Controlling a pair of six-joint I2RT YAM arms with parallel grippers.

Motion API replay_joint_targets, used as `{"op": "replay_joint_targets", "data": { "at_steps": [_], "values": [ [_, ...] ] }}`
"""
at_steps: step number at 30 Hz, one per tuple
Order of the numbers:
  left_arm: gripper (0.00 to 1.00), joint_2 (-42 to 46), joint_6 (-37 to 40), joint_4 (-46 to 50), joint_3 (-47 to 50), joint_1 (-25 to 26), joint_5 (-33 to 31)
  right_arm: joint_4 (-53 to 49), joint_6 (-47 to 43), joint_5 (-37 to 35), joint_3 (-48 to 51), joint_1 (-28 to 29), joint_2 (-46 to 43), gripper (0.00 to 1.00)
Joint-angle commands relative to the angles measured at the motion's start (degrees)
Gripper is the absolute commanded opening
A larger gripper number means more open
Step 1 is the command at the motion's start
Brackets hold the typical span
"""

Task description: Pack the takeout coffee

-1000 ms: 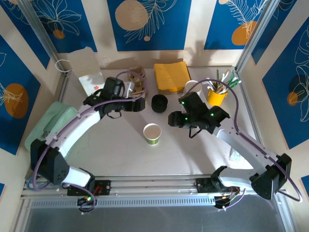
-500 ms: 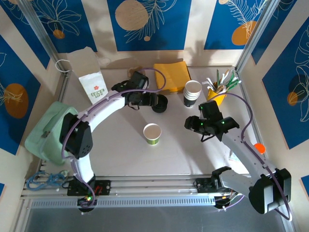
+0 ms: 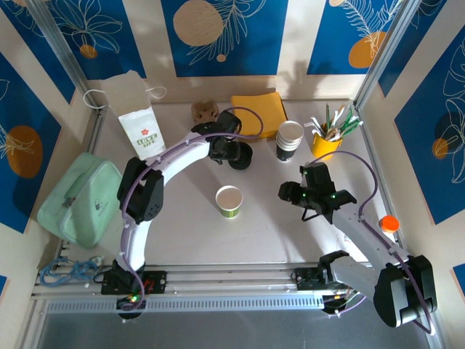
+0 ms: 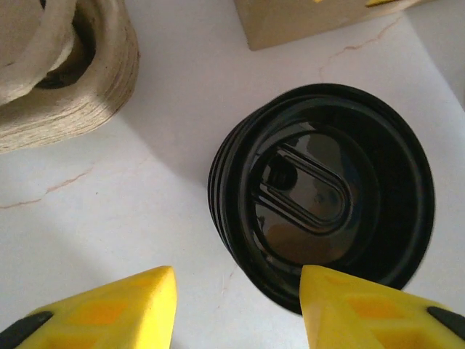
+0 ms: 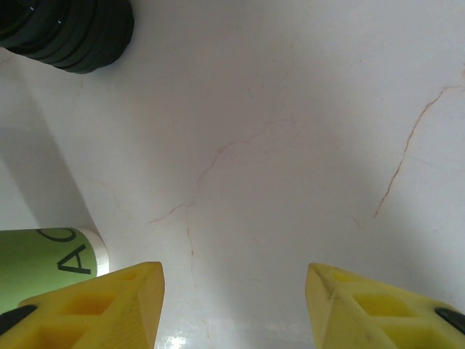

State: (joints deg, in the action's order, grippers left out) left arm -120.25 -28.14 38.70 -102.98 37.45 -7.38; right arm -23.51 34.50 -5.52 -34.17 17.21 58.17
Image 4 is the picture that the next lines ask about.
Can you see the beige cardboard box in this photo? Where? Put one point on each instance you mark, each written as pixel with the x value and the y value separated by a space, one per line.
pixel 309 25

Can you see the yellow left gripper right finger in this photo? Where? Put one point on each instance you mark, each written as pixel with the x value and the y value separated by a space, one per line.
pixel 363 312

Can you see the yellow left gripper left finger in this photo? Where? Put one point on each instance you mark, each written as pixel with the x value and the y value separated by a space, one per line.
pixel 109 312

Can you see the stack of black cup lids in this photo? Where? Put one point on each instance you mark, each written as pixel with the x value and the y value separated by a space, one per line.
pixel 399 181

